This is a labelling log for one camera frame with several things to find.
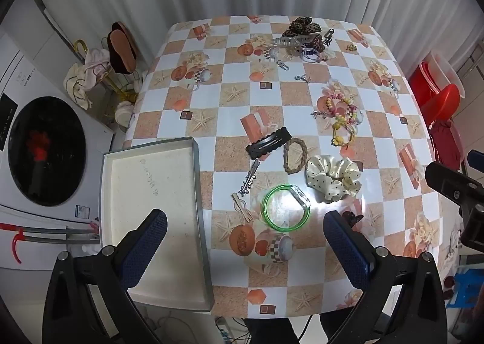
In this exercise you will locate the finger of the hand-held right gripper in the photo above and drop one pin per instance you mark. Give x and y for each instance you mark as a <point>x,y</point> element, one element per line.
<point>475,159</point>
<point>450,183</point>

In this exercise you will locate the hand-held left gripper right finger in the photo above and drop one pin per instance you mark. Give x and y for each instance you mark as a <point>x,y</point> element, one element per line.
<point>348,249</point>

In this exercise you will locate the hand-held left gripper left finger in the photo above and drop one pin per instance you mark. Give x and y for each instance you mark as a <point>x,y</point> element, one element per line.
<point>151,242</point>

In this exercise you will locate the small black claw clip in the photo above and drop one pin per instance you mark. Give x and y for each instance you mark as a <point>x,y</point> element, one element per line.
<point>353,220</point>

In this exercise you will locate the white shallow tray grey rim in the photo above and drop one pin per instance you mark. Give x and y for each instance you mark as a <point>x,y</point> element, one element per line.
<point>151,185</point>

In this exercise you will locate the red cloth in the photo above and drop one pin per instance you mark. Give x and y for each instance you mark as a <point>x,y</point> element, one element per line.
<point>448,143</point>

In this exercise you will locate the blue plastic stool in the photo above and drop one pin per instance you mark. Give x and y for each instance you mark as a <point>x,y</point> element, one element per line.
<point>467,289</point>

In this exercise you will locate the red plastic basin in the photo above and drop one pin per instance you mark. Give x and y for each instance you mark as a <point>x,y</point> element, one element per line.
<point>440,100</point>

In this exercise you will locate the cream polka dot scrunchie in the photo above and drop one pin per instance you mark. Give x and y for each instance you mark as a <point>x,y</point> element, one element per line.
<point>321,173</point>

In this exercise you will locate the green translucent bangle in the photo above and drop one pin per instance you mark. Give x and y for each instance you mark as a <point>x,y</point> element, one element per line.
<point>266,215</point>

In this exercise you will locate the white plastic container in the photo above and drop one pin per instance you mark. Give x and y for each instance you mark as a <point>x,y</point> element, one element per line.
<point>448,70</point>

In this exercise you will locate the beige hair clip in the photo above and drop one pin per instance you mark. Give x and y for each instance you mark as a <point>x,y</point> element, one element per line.
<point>242,208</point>

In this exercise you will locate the grey rod with red hook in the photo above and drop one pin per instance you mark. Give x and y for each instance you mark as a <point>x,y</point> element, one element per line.
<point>45,232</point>

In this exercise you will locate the silver metal hair clip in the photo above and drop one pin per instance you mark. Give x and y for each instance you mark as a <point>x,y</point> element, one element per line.
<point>249,177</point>

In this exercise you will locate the small silver charm pin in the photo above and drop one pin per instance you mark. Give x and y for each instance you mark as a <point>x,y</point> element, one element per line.
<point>319,114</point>

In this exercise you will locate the white washing machine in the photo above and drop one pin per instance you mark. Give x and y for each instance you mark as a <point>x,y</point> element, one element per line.
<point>49,147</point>

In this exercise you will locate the checkered printed tablecloth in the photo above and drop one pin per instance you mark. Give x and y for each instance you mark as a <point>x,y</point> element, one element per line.
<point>234,113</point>

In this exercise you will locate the cream towel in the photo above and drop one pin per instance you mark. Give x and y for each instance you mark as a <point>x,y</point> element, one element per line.
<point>81,81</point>

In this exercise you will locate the small silver keyring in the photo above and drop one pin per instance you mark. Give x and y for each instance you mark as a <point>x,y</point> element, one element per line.
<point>303,78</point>

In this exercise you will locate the brown slippers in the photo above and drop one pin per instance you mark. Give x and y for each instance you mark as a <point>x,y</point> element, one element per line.
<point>121,51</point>

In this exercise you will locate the dark leopard hair clip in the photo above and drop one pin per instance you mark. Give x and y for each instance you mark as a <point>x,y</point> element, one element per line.
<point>317,41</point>

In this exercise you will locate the clear claw hair clip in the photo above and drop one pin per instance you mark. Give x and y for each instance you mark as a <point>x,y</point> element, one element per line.
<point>289,42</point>

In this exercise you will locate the leopard print scrunchie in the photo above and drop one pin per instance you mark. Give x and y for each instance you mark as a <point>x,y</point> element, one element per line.
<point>300,25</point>

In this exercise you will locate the white cabinet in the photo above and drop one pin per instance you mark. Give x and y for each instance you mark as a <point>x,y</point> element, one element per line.
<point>34,22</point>

